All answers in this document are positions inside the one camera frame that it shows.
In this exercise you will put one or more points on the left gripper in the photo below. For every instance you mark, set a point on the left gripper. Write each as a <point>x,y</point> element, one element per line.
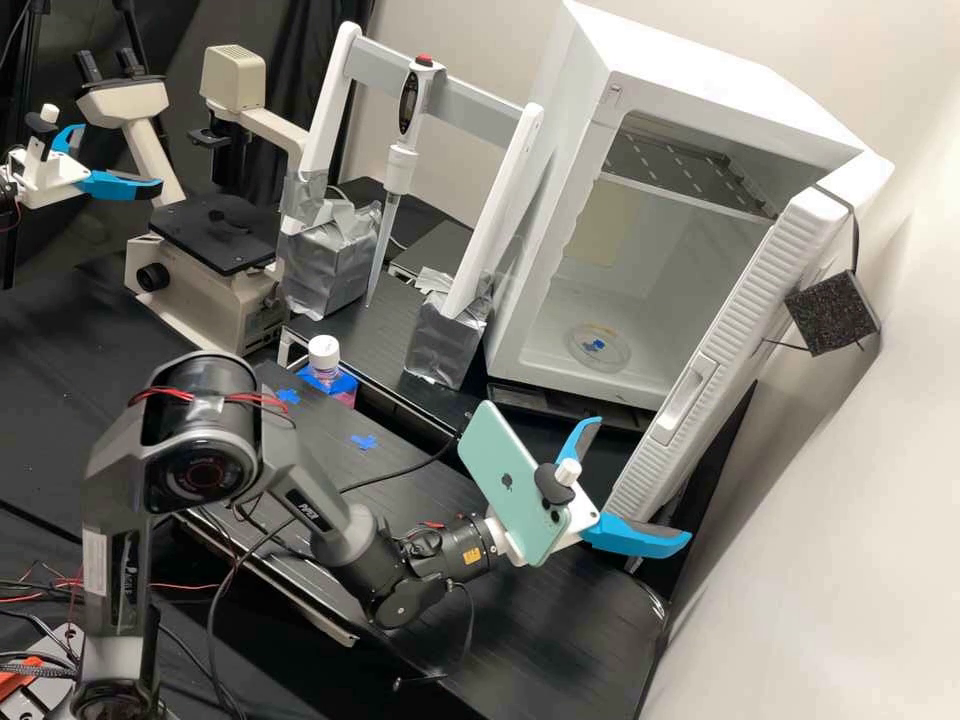
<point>52,178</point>

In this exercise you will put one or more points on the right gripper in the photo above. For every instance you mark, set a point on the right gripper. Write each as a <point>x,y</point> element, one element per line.
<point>508,546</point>

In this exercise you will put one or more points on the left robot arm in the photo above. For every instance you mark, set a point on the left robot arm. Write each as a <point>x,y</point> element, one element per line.
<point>6,193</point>

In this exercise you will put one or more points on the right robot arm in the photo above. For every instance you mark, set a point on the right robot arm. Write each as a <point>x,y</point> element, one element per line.
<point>187,442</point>

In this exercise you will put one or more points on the incubator door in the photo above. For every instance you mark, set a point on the incubator door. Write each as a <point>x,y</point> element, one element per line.
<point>750,322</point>

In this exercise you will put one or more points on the left phone holder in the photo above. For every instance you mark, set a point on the left phone holder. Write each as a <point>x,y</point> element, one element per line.
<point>47,124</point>

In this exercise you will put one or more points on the petri dish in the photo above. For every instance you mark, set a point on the petri dish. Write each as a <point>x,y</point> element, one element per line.
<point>598,349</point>

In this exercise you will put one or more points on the cream microscope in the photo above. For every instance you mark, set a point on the cream microscope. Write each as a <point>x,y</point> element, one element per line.
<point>217,292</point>

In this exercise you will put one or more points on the white pipette stand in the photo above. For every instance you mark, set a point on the white pipette stand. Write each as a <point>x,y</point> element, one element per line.
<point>330,112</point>

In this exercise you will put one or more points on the black tray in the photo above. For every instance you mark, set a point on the black tray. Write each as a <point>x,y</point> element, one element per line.
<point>435,251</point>

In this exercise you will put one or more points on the small bottle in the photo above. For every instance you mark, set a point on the small bottle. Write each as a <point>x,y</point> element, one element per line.
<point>324,352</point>

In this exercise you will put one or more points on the blue bottle holder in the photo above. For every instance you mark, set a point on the blue bottle holder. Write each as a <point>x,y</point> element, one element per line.
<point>306,377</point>

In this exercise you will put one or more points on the pipette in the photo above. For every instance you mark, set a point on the pipette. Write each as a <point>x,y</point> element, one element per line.
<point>409,97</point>

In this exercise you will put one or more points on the white incubator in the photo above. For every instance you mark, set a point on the white incubator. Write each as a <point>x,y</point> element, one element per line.
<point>600,75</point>

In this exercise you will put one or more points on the right wrist camera phone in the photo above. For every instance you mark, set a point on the right wrist camera phone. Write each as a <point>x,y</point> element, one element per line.
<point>506,472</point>

